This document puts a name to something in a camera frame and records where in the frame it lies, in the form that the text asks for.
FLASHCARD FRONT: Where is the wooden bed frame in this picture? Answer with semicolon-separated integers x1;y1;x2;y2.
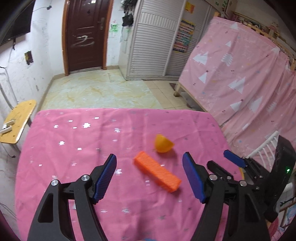
174;82;207;112

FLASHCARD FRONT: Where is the black wall television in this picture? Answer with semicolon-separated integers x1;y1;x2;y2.
1;0;36;45

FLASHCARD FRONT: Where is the orange cardboard box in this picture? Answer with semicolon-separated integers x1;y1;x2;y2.
133;151;182;193

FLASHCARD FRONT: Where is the colourful wall poster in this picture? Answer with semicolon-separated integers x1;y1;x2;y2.
173;19;195;53

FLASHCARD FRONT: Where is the white metal rail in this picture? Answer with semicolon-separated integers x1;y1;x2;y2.
246;131;280;172

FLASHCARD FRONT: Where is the pink star tablecloth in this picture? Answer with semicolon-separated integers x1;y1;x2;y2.
15;108;241;240

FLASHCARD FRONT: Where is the black hanging bag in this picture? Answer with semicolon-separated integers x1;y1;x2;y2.
122;0;137;27

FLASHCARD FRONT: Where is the white louvered wardrobe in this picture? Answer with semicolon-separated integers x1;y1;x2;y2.
118;1;216;80

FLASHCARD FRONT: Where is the yellow wooden chair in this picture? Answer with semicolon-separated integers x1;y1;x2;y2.
1;99;37;145

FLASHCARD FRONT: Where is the pink tree-print bed curtain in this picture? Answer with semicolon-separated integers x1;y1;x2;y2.
179;17;295;156

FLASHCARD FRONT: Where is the dark brown wooden door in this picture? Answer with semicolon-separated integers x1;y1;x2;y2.
62;1;113;76

